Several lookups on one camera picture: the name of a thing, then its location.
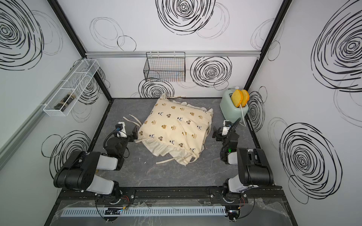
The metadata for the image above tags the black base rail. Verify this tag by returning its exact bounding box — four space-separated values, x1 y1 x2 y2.
55 186 287 205

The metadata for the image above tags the white toaster power cord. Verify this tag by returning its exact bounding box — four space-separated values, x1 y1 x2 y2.
239 105 247 127

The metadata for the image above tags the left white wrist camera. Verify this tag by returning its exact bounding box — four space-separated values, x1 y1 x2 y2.
115 121 127 138

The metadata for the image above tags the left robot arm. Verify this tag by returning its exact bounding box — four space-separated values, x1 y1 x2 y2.
53 122 138 204

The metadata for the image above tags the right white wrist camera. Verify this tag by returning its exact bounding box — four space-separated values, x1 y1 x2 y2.
222 120 232 136

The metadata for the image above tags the yellow toast slice front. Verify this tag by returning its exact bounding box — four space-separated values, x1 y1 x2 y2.
231 89 244 107

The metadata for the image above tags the grey slotted cable duct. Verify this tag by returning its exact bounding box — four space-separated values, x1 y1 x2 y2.
60 206 226 218

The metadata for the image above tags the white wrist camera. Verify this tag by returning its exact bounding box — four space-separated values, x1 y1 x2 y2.
222 120 232 136
115 121 127 138

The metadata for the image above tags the mint green toaster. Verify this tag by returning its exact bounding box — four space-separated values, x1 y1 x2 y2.
220 89 249 124

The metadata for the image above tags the orange toast slice back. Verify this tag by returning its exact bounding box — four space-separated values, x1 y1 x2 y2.
240 89 249 107

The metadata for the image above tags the black wire wall basket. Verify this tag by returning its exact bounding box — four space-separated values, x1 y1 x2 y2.
143 51 186 82

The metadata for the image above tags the cream animal print pillow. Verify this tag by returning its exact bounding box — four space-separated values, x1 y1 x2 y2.
131 95 214 166

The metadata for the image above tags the black corrugated cable hose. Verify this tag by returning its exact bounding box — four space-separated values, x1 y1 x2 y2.
229 117 241 133

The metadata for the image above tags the dark object in white shelf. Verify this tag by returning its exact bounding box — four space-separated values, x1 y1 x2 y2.
54 94 75 112

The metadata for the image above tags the white wire wall shelf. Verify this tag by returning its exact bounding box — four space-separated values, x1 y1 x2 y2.
43 59 100 116

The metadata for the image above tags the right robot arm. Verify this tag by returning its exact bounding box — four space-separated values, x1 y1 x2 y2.
212 127 274 202

